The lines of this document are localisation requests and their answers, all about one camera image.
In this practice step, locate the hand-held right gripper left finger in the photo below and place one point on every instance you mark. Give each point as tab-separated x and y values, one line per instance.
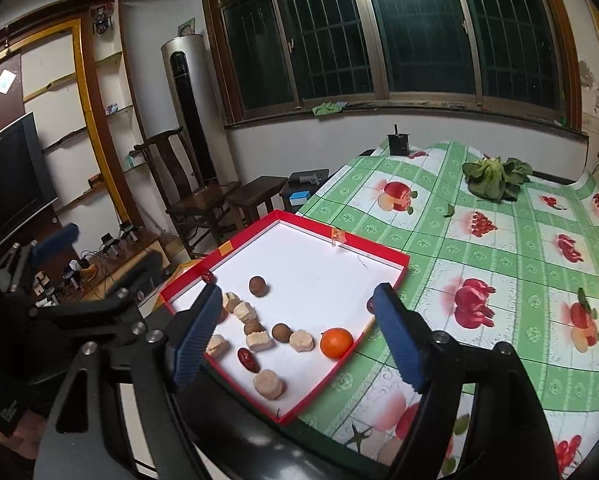
199	335

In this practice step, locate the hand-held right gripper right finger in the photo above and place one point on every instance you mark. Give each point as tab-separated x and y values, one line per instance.
397	335

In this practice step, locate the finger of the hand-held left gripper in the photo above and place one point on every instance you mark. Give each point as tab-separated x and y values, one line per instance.
129	280
54	242

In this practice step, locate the red date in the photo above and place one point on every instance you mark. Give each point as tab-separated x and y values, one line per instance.
248	360
224	315
371	304
208	276

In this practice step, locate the red cardboard box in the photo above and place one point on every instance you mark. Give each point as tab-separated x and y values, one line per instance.
309	270

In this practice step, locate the person's left hand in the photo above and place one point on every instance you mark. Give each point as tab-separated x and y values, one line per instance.
14	440

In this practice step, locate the wooden television stand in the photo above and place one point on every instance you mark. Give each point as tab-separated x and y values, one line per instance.
144	255

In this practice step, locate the black battery charger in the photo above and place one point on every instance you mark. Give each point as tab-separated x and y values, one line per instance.
129	232
109	243

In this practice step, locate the orange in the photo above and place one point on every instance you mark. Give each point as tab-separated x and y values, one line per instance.
337	343

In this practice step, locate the black television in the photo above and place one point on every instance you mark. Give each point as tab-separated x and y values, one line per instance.
14	175

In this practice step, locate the green fruit print tablecloth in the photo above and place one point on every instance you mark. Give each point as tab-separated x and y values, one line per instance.
429	240

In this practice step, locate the dark wooden chair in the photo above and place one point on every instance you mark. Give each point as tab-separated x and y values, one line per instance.
199	200

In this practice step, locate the wooden shelf cabinet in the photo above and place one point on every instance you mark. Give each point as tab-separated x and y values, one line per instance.
64	110

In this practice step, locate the dark wooden stool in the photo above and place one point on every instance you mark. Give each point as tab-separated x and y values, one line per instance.
259	187

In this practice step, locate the blue box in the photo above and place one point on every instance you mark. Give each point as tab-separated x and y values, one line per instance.
299	200

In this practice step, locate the white standing air conditioner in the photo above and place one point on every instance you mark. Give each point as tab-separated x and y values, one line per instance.
189	110

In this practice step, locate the green bok choy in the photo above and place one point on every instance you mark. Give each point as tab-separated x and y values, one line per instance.
494	177

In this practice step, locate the black pen holder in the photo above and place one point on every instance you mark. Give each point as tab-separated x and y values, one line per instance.
398	142

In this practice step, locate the green cloth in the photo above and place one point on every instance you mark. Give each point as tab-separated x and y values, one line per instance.
328	108

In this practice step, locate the barred window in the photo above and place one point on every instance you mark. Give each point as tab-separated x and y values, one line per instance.
419	35

